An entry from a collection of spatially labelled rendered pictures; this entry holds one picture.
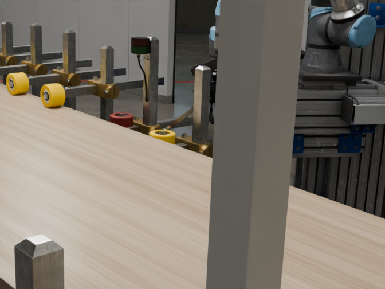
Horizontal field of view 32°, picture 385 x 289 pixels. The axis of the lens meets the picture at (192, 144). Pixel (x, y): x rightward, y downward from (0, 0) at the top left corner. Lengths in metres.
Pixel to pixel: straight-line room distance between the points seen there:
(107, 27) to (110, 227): 6.00
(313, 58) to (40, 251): 1.91
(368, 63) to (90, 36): 5.21
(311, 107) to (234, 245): 1.90
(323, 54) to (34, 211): 1.35
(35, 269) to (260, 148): 0.25
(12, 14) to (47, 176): 7.68
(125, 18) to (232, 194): 6.46
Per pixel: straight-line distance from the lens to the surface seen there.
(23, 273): 0.67
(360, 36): 2.33
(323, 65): 2.44
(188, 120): 2.42
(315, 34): 2.45
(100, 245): 1.28
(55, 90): 2.33
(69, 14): 7.96
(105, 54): 2.40
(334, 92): 2.48
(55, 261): 0.66
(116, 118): 2.20
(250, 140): 0.54
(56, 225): 1.37
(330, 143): 2.58
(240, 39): 0.54
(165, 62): 6.49
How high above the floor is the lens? 1.44
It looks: 16 degrees down
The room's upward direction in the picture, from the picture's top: 2 degrees clockwise
